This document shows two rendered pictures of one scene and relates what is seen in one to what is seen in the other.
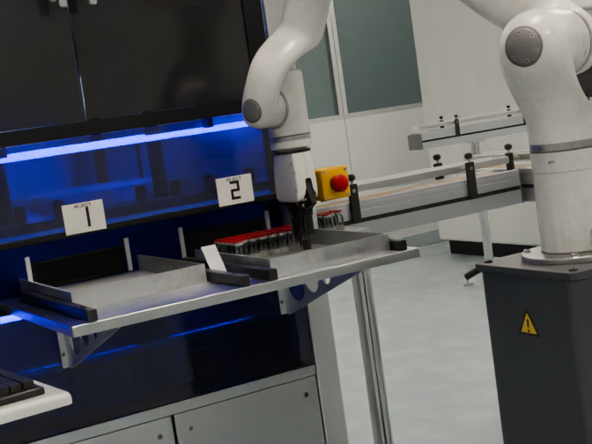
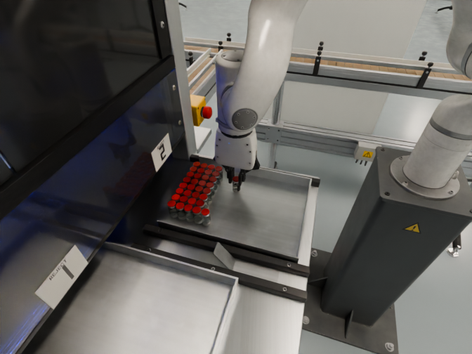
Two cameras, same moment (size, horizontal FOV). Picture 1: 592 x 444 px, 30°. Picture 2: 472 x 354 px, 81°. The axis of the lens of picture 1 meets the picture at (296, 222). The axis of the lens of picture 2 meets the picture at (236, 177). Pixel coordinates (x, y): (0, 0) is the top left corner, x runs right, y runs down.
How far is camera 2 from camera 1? 191 cm
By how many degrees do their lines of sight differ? 54
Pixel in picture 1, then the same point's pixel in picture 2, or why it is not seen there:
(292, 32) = (286, 21)
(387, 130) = not seen: outside the picture
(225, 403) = not seen: hidden behind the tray
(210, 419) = not seen: hidden behind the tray
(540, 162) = (458, 144)
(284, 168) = (236, 146)
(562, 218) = (449, 173)
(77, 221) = (60, 286)
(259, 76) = (263, 83)
